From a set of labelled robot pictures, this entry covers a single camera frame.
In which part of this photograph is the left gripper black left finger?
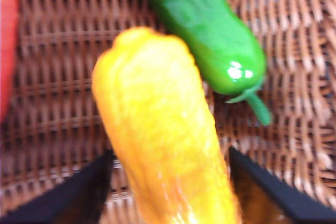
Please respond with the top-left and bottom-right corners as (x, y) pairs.
(0, 149), (116, 224)

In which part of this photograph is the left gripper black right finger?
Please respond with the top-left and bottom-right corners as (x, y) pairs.
(228, 146), (336, 224)

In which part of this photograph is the yellow corn cob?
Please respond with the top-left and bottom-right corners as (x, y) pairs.
(91, 26), (243, 224)

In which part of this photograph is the brown wicker basket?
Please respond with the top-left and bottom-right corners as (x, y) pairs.
(0, 0), (336, 224)

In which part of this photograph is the orange carrot with green leaves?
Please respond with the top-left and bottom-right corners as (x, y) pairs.
(0, 0), (20, 123)

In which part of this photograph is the green chili pepper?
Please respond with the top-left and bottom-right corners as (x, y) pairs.
(130, 0), (274, 126)

